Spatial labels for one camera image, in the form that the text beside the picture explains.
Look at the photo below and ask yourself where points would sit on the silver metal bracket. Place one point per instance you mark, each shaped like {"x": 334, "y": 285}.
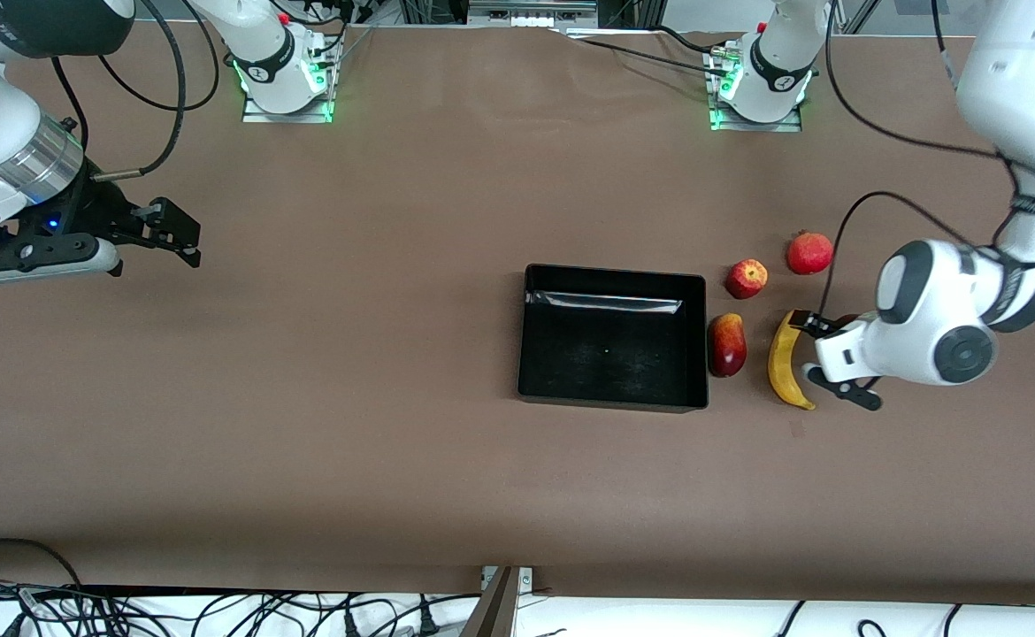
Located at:
{"x": 525, "y": 578}

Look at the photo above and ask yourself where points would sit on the dark metal post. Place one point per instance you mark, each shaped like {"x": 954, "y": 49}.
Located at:
{"x": 491, "y": 615}

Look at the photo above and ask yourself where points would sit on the small red yellow apple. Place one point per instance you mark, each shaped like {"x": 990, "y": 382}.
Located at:
{"x": 746, "y": 279}

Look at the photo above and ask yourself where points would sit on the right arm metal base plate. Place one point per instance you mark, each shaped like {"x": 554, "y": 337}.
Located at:
{"x": 256, "y": 117}

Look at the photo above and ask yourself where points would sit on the brown table cover sheet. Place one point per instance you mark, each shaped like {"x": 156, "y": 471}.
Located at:
{"x": 305, "y": 398}

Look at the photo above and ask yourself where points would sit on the red yellow mango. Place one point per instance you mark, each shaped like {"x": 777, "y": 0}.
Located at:
{"x": 727, "y": 349}

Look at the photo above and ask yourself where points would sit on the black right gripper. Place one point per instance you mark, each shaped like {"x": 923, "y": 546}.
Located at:
{"x": 99, "y": 210}

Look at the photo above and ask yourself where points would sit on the black plastic tray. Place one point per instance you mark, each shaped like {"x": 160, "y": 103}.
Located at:
{"x": 615, "y": 372}

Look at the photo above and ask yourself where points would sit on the slanted aluminium profile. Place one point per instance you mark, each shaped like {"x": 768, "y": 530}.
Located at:
{"x": 860, "y": 16}

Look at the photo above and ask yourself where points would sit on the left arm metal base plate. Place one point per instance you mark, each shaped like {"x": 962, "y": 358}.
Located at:
{"x": 723, "y": 126}

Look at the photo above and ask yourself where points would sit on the aluminium frame structure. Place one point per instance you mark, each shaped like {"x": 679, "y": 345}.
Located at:
{"x": 526, "y": 11}

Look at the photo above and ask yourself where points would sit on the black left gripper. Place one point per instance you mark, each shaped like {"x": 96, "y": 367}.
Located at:
{"x": 808, "y": 324}

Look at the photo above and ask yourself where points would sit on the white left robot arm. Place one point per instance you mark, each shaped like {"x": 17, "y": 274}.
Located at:
{"x": 1013, "y": 88}

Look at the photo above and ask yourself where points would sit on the red pomegranate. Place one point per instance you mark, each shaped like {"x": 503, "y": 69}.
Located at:
{"x": 809, "y": 255}

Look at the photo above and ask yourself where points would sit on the yellow banana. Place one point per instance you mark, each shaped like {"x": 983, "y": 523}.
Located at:
{"x": 781, "y": 363}

